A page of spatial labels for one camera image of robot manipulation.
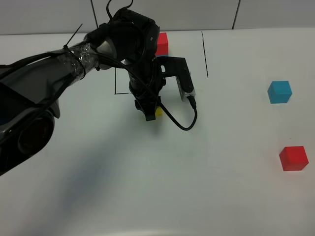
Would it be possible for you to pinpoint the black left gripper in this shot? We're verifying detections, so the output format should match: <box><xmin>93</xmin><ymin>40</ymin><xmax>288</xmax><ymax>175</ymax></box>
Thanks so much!
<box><xmin>125</xmin><ymin>56</ymin><xmax>167</xmax><ymax>121</ymax></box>

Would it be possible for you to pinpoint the yellow block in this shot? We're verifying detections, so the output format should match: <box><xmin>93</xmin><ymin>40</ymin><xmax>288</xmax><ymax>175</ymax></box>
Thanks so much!
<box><xmin>155</xmin><ymin>107</ymin><xmax>163</xmax><ymax>117</ymax></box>

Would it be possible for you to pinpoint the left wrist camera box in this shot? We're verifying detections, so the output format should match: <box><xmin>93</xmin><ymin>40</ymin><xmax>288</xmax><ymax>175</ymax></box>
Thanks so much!
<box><xmin>156</xmin><ymin>57</ymin><xmax>195</xmax><ymax>102</ymax></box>

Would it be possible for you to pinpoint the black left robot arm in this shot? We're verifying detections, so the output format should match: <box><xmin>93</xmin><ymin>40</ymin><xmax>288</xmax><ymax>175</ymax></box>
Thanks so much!
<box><xmin>0</xmin><ymin>7</ymin><xmax>159</xmax><ymax>174</ymax></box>

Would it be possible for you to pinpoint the red template block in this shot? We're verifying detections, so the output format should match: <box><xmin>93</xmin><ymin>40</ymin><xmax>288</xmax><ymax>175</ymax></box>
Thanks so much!
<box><xmin>156</xmin><ymin>32</ymin><xmax>169</xmax><ymax>56</ymax></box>

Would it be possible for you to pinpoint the black left camera cable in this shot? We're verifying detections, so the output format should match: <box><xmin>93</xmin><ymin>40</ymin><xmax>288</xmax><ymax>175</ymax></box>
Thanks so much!
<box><xmin>98</xmin><ymin>53</ymin><xmax>198</xmax><ymax>131</ymax></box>

